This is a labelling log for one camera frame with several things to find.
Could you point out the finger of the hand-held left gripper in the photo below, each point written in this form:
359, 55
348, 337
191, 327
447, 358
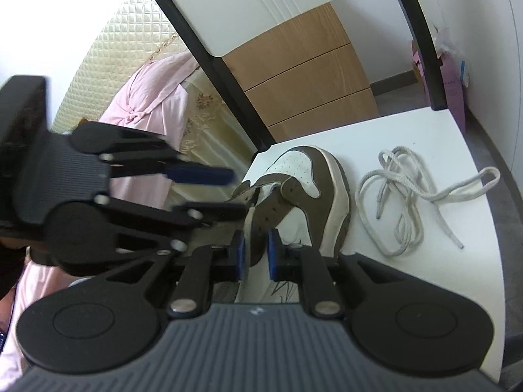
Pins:
200, 174
220, 211

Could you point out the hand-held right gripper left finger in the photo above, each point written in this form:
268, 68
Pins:
240, 258

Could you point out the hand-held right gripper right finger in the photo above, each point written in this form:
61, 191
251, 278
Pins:
273, 258

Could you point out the brown and white sneaker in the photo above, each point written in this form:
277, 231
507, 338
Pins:
322, 188

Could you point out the grey white shoelace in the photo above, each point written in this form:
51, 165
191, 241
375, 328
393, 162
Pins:
359, 198

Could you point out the pink cloth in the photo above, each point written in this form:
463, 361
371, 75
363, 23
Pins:
147, 98

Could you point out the wooden drawer cabinet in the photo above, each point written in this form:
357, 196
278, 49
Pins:
302, 73

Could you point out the bed with pink bedding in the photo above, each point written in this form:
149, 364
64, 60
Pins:
122, 36

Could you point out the pink cardboard box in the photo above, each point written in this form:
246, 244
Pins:
453, 90

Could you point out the blue plastic stick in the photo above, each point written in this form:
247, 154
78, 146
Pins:
462, 71

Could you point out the clear plastic bag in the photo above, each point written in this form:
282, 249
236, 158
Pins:
447, 41

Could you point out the white chair with black frame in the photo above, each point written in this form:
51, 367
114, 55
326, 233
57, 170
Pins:
408, 139

